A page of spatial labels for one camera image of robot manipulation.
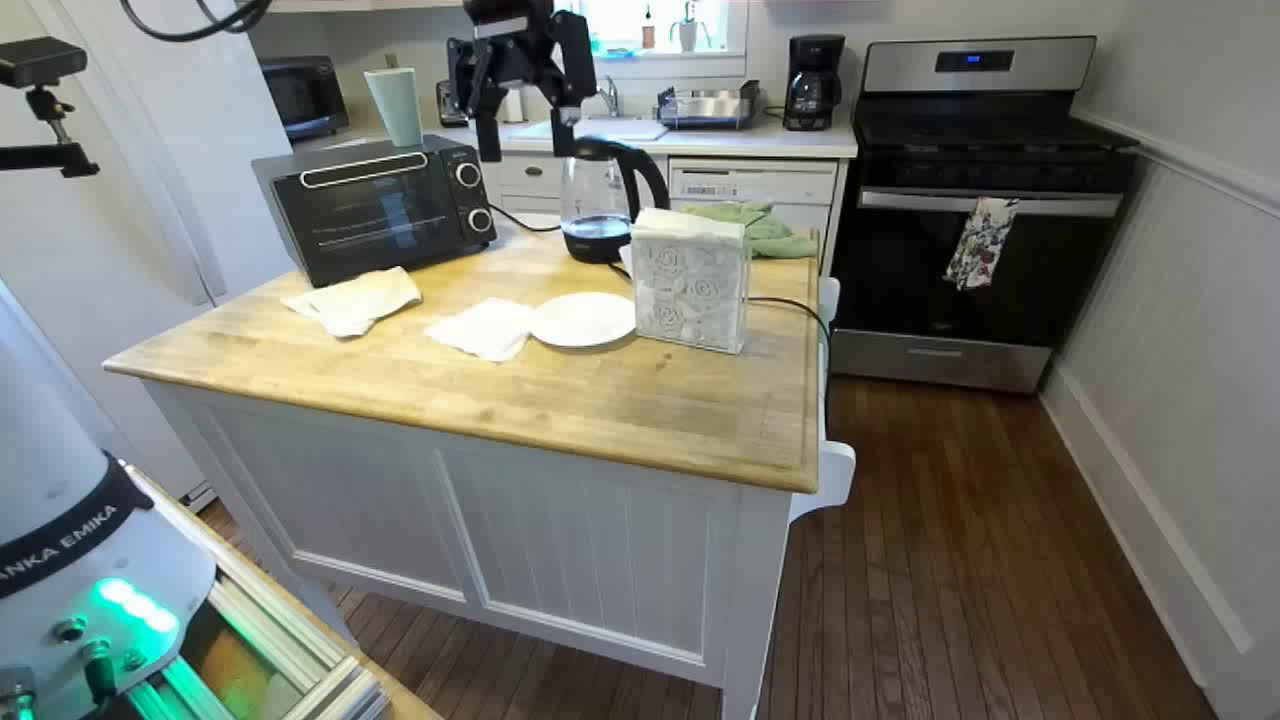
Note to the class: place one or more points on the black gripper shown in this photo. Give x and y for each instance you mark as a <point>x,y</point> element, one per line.
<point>510,47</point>

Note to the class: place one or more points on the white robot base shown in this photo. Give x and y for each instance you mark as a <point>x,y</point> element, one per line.
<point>98,588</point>

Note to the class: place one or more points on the black microwave on counter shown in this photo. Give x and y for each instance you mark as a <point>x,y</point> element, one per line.
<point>307,98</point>

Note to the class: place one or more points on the kitchen faucet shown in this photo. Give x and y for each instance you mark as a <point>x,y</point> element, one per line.
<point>610,92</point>

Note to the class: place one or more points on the mint green cup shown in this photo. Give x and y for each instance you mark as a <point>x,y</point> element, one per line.
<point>395,92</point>

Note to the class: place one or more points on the black toaster oven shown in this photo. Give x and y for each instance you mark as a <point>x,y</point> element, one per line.
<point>375,205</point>

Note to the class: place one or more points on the silver toaster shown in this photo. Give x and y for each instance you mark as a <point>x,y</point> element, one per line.
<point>689,109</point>

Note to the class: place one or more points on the white round plate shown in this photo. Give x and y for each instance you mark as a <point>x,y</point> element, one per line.
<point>584,320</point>

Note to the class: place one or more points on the white paper napkin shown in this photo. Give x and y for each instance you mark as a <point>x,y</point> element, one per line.
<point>489,329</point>

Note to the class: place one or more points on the white paper towel block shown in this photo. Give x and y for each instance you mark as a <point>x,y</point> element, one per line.
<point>689,277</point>

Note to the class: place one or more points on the cream folded cloth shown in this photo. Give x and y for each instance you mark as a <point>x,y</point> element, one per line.
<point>355,307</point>

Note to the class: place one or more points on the black coffee maker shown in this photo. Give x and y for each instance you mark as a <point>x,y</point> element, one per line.
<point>813,82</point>

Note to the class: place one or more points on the white counter cabinets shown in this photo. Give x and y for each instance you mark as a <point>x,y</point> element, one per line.
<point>799,172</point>

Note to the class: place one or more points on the green cloth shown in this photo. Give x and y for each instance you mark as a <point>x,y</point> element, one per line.
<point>766,235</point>

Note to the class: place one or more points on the white kitchen island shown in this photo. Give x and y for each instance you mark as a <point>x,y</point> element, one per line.
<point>625,502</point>

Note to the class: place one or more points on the stainless steel black stove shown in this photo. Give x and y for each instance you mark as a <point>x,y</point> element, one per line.
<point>942,127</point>

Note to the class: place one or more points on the patterned hanging dish towel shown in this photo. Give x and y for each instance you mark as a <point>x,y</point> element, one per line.
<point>980,244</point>

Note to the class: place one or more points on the black camera on tripod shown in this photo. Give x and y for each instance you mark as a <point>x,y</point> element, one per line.
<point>37,65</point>

